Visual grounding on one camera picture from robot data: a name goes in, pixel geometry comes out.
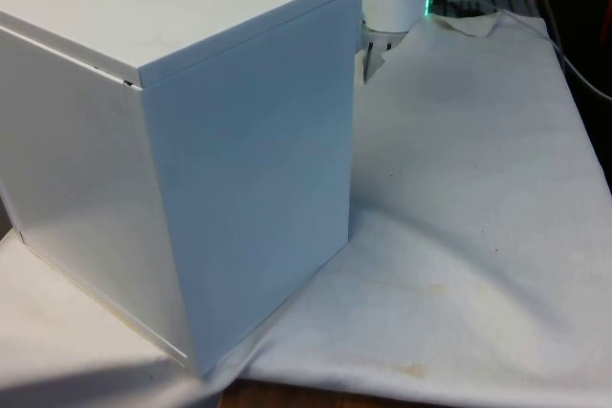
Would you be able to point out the white chest of drawers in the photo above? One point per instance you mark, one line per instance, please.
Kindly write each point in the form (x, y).
(239, 164)

